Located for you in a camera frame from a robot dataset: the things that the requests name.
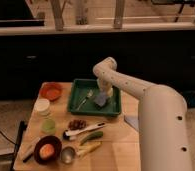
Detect blue sponge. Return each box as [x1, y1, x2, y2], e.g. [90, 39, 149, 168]
[94, 92, 108, 107]

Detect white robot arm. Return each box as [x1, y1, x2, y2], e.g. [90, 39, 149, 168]
[93, 57, 193, 171]

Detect green plastic tray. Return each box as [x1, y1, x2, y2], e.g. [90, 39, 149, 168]
[67, 79, 122, 117]

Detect silver fork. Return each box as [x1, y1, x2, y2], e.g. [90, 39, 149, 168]
[76, 90, 93, 110]

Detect blue gray cloth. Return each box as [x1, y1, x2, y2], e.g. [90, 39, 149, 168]
[124, 115, 139, 131]

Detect green vegetable piece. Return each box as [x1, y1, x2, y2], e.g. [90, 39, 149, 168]
[80, 131, 103, 145]

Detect brown food pile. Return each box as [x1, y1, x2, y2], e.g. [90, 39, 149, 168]
[68, 120, 87, 130]

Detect orange bowl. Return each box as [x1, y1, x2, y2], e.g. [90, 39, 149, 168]
[39, 82, 62, 101]

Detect yellow vegetable piece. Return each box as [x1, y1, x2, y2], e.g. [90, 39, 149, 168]
[77, 142, 102, 157]

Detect white round container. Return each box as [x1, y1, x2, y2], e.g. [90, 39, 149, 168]
[34, 98, 50, 116]

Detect green plastic cup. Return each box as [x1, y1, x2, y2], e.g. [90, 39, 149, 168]
[41, 119, 56, 135]

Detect silver metal cup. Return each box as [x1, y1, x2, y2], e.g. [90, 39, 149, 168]
[60, 146, 76, 164]

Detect orange fruit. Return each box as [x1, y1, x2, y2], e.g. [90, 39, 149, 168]
[39, 144, 54, 160]

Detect black table leg bar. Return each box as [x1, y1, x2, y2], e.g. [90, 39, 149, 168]
[9, 121, 27, 171]

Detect black handled knife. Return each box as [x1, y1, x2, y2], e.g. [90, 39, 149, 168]
[22, 145, 35, 162]

